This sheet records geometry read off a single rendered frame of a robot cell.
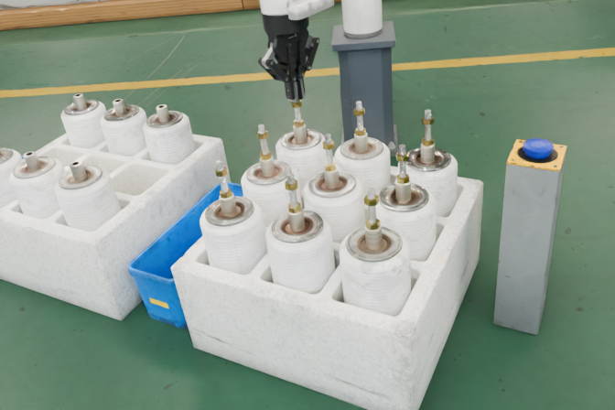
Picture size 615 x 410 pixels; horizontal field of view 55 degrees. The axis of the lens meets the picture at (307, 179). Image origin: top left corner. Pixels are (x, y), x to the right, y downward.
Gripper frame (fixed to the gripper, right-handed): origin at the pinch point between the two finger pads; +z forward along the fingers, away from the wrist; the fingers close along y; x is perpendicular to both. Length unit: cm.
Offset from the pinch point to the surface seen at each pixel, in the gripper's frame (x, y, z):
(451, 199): 27.5, -5.6, 16.2
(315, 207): 14.9, 13.3, 11.4
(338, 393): 27.1, 25.4, 33.4
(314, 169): 4.3, 2.0, 13.9
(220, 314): 8.4, 30.4, 24.1
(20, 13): -234, -48, 26
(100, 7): -202, -73, 27
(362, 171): 14.3, 0.6, 11.7
